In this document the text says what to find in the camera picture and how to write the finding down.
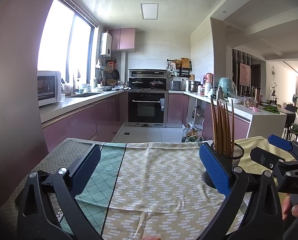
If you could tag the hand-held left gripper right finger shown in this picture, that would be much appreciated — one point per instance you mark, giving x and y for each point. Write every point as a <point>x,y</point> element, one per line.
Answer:
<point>214,167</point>

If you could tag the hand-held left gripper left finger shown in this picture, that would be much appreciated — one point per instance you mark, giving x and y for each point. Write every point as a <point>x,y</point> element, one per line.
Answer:
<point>87,166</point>

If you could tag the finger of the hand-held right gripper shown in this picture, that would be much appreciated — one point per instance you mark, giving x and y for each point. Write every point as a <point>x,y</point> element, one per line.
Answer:
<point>280,142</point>
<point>264,157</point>

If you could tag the black mesh utensil holder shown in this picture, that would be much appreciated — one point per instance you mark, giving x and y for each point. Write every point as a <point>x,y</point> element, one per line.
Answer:
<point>235,152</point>

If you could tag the bundle of wooden chopsticks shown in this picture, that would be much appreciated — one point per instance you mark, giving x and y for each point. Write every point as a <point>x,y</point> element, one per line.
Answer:
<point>221,130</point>

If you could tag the plain yellow cloth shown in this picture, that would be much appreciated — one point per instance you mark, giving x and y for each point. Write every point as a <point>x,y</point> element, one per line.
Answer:
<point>254,141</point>

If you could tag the dark dining chair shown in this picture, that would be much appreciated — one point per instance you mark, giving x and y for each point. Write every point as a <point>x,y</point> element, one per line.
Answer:
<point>291,110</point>

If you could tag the green leafy vegetables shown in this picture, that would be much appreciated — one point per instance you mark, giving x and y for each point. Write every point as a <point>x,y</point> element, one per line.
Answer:
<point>271,109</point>

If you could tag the plastic bag of greens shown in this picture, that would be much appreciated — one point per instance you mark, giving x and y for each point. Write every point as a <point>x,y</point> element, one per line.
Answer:
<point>196,135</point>

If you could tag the pink kitchen base cabinets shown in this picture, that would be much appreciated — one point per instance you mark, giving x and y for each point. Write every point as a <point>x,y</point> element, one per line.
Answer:
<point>88,122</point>
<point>175,110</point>

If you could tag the plastic oil bottle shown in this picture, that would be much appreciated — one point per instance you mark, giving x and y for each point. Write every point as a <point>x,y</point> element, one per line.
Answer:
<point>186,133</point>

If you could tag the glass jar set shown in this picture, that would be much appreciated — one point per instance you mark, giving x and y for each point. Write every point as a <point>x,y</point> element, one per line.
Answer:
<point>250,102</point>

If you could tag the patterned beige teal tablecloth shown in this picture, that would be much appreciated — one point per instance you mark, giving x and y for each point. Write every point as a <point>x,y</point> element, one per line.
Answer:
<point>164,180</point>

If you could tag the brown tumbler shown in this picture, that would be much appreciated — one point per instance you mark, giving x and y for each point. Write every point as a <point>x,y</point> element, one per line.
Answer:
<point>257,95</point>

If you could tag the white bowl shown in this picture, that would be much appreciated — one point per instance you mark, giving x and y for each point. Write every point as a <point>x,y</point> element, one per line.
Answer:
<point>236,100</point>

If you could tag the steel flask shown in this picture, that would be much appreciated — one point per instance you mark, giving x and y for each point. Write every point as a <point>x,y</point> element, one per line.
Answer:
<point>220,93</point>

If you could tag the large teal plastic bag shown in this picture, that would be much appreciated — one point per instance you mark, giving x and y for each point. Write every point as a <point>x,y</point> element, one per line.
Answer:
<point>227,86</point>

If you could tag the steel basin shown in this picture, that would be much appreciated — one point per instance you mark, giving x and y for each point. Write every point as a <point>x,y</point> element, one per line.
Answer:
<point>106,88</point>

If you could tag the black integrated stove with oven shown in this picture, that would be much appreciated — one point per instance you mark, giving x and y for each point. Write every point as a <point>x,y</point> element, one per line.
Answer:
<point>146,110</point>

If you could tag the steel sink faucet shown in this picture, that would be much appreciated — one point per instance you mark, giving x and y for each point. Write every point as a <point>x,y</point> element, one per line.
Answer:
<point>74,85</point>

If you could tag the steel stockpot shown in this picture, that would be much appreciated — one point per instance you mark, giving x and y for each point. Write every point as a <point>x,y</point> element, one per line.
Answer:
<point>194,86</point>

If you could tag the white countertop oven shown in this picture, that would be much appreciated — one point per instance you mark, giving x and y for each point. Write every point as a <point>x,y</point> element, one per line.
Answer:
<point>48,87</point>

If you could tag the pink kettle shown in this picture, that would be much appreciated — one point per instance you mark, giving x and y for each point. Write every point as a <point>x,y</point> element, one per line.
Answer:
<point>209,78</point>

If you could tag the silver rice cooker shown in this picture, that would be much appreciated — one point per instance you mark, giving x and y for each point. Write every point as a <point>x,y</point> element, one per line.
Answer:
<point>175,85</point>

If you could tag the hanging black frying pan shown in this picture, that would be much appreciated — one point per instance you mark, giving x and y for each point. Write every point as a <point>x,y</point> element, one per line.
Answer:
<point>115,74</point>

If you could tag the pan with glass lid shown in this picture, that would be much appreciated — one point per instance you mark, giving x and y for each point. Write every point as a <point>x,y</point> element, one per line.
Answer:
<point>137,82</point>
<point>156,82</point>

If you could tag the wooden cutting board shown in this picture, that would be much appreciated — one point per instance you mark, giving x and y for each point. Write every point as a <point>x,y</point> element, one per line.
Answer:
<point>185,63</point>

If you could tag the kitchen window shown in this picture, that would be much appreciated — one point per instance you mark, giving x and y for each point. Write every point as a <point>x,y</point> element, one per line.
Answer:
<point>56,40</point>

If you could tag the square ceiling light panel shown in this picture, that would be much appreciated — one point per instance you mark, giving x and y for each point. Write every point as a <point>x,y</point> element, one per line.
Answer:
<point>149,11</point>

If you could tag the wall clock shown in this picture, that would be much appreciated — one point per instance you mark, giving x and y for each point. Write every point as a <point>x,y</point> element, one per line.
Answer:
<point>273,71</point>

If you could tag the pink wall picture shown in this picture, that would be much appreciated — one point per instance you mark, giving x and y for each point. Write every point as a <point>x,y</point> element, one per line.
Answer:
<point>245,74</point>

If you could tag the black wall rack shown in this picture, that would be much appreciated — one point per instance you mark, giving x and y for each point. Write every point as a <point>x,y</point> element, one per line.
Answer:
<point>185,73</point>

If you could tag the white wall water heater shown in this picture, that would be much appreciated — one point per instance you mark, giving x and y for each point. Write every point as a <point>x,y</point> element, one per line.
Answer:
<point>105,43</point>

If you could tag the pink upper wall cabinet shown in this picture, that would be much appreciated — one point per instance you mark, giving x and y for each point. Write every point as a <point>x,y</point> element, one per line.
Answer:
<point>122,39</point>

